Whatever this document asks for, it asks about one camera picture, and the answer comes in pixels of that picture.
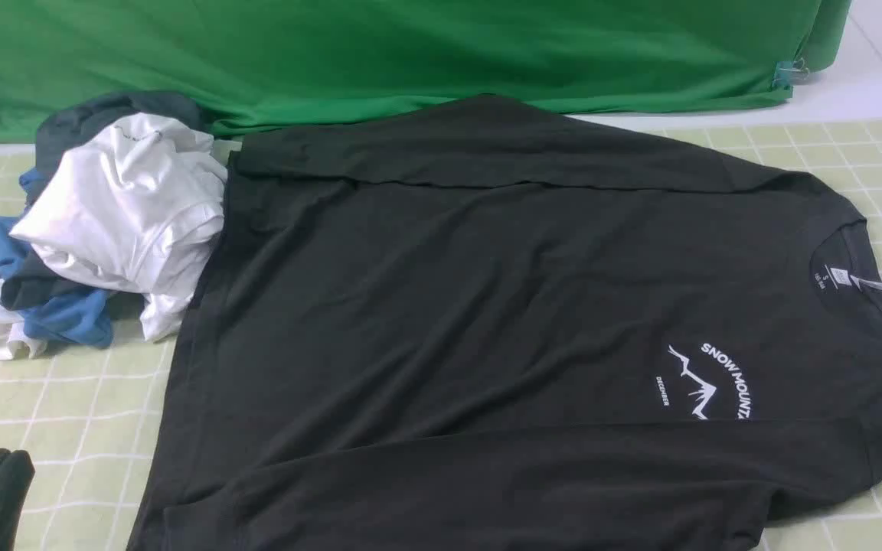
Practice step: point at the blue crumpled shirt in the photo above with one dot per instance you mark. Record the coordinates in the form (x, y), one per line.
(78, 318)

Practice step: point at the dark gray long-sleeve shirt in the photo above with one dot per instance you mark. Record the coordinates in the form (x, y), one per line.
(484, 326)

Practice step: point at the white crumpled shirt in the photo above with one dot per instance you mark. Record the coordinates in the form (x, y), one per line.
(133, 211)

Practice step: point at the light green checkered tablecloth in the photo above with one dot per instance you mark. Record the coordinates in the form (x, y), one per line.
(89, 417)

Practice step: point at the green backdrop cloth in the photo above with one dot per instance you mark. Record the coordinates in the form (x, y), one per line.
(264, 64)

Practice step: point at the blue binder clip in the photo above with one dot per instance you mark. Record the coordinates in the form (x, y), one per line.
(790, 73)

